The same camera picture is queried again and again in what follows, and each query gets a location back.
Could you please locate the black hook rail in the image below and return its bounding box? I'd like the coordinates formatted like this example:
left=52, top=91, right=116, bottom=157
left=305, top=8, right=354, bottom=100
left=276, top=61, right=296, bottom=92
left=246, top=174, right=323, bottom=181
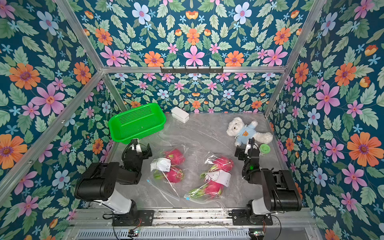
left=160, top=67, right=224, bottom=75

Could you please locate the white rectangular box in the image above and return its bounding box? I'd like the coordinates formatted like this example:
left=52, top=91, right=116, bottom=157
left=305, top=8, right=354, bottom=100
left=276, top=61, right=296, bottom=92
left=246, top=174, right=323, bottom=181
left=171, top=107, right=190, bottom=124

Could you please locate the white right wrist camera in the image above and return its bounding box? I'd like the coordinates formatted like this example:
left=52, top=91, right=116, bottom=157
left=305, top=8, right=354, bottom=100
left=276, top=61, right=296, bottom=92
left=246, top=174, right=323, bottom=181
left=245, top=143, right=253, bottom=155

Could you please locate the pink dragon fruit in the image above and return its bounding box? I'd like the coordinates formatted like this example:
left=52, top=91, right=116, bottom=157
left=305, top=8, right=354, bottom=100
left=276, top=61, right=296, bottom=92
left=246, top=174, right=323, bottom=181
left=165, top=149, right=186, bottom=166
left=186, top=181, right=224, bottom=199
left=209, top=157, right=234, bottom=173
left=153, top=167, right=184, bottom=184

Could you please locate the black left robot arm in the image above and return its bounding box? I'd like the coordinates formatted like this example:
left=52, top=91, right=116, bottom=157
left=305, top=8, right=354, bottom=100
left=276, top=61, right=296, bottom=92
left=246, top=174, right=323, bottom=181
left=75, top=139, right=153, bottom=217

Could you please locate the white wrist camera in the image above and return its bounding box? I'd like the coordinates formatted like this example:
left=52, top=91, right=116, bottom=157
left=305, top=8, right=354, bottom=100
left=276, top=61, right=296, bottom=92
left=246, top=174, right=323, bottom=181
left=131, top=144, right=142, bottom=154
left=245, top=143, right=253, bottom=155

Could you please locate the clear zip-top bag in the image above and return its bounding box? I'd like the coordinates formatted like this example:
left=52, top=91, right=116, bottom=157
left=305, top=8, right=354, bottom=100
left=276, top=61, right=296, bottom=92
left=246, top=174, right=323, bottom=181
left=147, top=146, right=187, bottom=201
left=184, top=153, right=233, bottom=203

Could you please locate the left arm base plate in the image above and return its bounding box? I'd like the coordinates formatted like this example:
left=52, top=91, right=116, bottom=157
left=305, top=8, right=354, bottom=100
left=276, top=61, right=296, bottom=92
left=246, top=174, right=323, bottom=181
left=113, top=210, right=155, bottom=227

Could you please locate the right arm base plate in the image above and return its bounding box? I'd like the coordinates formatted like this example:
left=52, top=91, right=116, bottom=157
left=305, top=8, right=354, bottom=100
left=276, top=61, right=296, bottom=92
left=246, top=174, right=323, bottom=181
left=229, top=209, right=273, bottom=226

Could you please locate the small green round lid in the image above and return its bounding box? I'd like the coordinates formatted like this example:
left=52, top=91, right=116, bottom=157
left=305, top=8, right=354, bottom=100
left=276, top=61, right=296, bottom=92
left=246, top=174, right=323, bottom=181
left=259, top=144, right=271, bottom=155

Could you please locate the white teddy bear blue shirt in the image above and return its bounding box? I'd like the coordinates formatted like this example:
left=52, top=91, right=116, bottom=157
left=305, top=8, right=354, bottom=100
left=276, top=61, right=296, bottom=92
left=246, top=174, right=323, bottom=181
left=226, top=117, right=273, bottom=147

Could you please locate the green plastic basket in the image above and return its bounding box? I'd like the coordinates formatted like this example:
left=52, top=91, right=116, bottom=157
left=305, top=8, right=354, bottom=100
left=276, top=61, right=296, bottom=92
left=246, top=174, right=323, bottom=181
left=108, top=103, right=167, bottom=145

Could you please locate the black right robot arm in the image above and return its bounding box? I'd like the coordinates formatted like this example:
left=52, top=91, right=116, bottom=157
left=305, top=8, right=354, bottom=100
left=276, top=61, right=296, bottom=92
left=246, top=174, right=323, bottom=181
left=235, top=138, right=302, bottom=220

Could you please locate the white perforated vent strip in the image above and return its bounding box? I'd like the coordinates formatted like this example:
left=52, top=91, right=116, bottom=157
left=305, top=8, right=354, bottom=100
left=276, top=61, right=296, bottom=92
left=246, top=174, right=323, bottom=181
left=76, top=229, right=251, bottom=240

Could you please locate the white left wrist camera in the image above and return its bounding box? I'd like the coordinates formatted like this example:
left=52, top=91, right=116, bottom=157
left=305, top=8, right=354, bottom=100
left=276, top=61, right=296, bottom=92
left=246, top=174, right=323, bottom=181
left=131, top=144, right=142, bottom=154

